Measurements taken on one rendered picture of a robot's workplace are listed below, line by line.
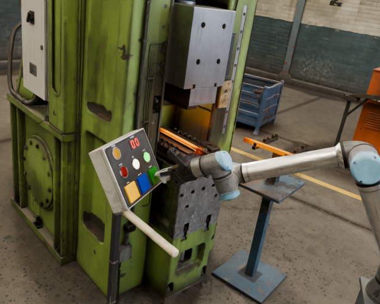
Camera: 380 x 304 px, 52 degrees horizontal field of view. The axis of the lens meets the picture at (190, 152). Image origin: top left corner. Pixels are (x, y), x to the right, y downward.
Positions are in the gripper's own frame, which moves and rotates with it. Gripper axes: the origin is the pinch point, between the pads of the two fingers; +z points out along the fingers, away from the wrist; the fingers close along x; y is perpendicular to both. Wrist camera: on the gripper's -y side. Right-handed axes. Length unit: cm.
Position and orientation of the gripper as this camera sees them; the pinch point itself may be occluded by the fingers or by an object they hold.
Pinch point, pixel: (156, 172)
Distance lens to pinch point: 185.4
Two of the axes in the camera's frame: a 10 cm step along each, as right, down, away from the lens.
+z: -8.6, 2.3, 4.6
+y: 3.4, 9.2, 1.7
